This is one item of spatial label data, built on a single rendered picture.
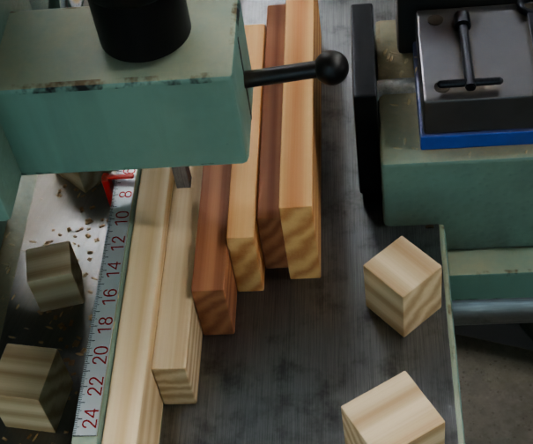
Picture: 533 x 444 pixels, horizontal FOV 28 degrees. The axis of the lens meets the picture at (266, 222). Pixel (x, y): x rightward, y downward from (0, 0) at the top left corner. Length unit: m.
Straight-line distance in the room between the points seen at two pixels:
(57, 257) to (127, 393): 0.24
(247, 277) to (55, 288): 0.19
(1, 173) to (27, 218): 0.29
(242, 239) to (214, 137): 0.07
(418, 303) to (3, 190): 0.25
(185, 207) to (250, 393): 0.13
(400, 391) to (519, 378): 1.13
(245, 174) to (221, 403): 0.14
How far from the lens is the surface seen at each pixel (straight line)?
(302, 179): 0.65
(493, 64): 0.67
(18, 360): 0.77
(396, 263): 0.64
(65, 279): 0.81
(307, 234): 0.66
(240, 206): 0.66
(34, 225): 0.90
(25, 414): 0.77
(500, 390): 1.70
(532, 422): 1.67
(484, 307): 0.77
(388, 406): 0.59
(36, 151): 0.63
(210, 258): 0.65
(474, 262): 0.73
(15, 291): 0.86
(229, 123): 0.60
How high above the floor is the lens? 1.45
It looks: 49 degrees down
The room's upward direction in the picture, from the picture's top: 10 degrees counter-clockwise
